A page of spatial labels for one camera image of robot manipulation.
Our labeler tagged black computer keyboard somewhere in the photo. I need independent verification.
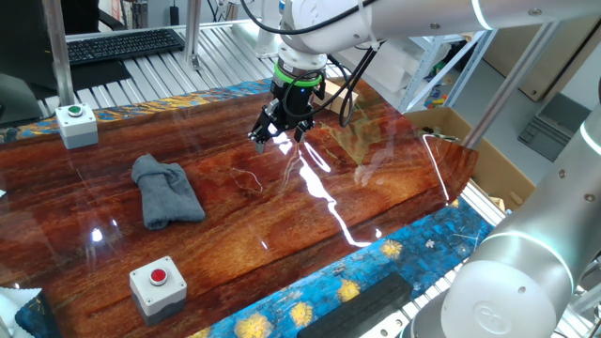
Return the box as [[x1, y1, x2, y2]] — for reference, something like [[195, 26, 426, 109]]
[[65, 28, 186, 66]]

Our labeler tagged white metal shelf rack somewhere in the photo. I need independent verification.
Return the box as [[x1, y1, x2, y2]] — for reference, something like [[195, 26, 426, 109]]
[[389, 27, 499, 114]]

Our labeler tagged aluminium frame post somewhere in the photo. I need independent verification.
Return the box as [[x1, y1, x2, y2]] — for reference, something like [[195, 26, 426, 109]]
[[41, 0, 76, 107], [184, 0, 204, 70], [462, 21, 564, 149]]

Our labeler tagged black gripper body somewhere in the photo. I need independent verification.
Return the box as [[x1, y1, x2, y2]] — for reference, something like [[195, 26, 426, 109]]
[[270, 78, 326, 131]]

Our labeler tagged open cardboard box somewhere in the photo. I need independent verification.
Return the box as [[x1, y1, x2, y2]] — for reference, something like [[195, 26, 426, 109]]
[[403, 106, 536, 212]]

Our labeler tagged red push button box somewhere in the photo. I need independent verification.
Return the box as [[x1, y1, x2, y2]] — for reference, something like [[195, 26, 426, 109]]
[[129, 255, 188, 328]]

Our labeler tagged green push button box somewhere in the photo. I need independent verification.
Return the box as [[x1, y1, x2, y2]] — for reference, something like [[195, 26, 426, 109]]
[[54, 103, 100, 150]]

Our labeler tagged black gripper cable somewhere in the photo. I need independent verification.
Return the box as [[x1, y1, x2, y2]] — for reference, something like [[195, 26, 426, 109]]
[[239, 0, 381, 129]]

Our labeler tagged black foam block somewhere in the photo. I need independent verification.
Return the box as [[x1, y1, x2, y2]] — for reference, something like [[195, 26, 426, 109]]
[[296, 272, 414, 338]]

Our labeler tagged grey plastic tray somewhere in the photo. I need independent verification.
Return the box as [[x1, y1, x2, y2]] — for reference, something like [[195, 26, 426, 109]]
[[517, 92, 592, 162]]

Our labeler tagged glossy wood print mat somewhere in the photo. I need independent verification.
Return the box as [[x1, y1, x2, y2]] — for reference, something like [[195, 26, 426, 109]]
[[0, 77, 480, 338]]

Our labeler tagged black desk mat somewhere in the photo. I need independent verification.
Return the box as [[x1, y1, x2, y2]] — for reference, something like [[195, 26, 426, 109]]
[[27, 58, 133, 100]]

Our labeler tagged light brown board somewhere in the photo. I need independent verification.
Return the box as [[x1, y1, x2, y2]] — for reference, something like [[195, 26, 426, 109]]
[[483, 18, 601, 102]]

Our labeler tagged white plastic container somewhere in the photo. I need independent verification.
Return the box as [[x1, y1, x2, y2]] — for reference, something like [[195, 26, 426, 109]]
[[335, 39, 426, 95]]

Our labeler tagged dark computer monitor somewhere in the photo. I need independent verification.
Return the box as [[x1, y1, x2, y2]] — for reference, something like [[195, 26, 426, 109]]
[[0, 0, 62, 127]]

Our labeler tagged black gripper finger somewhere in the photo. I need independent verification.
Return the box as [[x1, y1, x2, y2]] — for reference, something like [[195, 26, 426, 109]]
[[247, 103, 281, 154], [294, 118, 316, 145]]

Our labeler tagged grey terry cloth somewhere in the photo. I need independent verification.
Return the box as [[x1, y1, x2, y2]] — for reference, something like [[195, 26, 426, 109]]
[[131, 153, 207, 231]]

